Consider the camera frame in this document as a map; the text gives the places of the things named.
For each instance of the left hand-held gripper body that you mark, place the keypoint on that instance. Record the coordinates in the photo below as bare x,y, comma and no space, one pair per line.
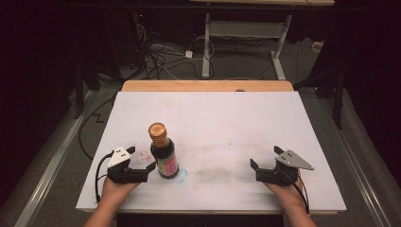
121,171

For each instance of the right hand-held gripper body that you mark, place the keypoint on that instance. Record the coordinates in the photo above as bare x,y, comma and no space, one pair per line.
277,175

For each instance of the brown bottle with gold cap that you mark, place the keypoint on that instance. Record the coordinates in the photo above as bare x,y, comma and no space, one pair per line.
163,153

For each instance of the person's left hand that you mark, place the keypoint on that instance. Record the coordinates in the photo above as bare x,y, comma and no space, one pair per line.
116,189

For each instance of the person's right hand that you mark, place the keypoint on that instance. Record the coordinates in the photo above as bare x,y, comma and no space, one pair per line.
285,192

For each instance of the white board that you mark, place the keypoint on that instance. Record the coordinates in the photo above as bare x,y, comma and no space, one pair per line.
220,126

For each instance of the black stand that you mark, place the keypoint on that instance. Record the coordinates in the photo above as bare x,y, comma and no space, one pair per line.
78,91
338,94

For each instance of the wooden table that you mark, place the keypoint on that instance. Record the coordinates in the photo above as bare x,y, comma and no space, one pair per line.
205,85

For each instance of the white power adapter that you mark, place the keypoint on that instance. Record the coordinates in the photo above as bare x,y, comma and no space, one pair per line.
188,54

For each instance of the metal floor rail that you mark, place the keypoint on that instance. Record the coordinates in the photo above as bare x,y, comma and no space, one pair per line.
50,167
356,167

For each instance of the white desk frame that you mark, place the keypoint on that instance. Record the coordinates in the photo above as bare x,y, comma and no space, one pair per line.
246,29

